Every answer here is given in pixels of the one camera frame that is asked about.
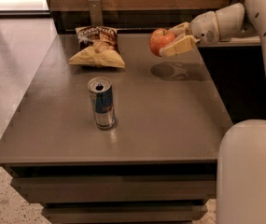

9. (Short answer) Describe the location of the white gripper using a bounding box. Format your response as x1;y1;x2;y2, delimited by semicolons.
159;11;219;57

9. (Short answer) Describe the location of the red apple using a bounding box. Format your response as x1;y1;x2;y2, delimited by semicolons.
149;28;175;56

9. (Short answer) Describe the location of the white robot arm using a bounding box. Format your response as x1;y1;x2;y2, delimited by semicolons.
160;0;266;224

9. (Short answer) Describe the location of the blue silver redbull can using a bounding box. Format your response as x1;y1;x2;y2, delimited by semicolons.
88;77;116;129

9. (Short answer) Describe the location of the yellow brown chip bag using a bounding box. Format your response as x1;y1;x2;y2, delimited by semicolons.
68;26;125;68

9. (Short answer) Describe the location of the upper grey drawer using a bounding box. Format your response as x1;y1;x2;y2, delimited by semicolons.
11;175;216;203

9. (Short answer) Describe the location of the grey drawer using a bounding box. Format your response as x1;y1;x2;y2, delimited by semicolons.
42;205;207;224
11;175;216;203

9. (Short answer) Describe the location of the lower grey drawer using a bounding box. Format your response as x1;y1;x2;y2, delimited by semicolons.
42;205;207;224

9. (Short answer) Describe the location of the left metal wall bracket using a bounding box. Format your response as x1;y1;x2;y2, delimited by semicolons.
88;0;104;26

